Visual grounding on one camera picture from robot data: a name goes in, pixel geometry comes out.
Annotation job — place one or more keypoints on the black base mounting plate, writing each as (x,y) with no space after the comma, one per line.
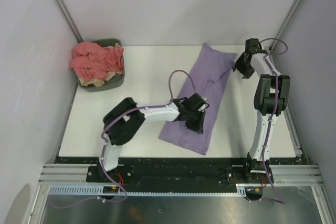
(177,175)

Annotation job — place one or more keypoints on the right aluminium frame post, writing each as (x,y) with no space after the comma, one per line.
(292,12)

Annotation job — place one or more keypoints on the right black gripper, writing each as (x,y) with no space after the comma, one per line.
(247,73)

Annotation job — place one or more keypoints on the dark grey plastic bin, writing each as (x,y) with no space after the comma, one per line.
(116,81)

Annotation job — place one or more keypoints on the pink t shirt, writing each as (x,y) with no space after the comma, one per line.
(92,58)

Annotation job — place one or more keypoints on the left aluminium frame post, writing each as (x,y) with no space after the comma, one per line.
(69,20)

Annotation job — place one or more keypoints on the aluminium frame post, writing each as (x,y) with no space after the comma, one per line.
(292,12)
(69,20)

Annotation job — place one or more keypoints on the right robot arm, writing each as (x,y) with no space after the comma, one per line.
(270,100)

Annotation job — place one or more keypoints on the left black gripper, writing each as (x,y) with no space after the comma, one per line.
(198,126)

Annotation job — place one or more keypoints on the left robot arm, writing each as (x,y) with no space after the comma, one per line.
(122,123)

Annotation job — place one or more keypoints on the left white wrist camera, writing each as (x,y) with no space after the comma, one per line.
(204,106)

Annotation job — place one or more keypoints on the purple t shirt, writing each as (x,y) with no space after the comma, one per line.
(202,93)

